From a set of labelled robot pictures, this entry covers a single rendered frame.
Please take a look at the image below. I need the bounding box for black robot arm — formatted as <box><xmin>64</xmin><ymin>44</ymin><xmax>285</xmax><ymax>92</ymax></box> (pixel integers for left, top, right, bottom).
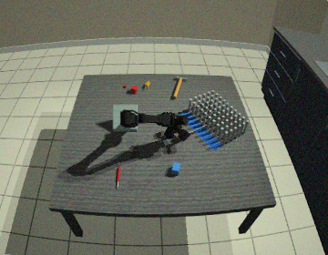
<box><xmin>120</xmin><ymin>110</ymin><xmax>189</xmax><ymax>139</ymax></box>

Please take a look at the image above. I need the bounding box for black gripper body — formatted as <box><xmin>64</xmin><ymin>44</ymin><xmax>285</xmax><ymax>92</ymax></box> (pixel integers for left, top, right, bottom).
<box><xmin>172</xmin><ymin>125</ymin><xmax>190</xmax><ymax>141</ymax></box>

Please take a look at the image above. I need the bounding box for small red block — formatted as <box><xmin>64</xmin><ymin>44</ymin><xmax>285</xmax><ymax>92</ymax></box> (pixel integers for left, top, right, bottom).
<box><xmin>131</xmin><ymin>86</ymin><xmax>138</xmax><ymax>94</ymax></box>

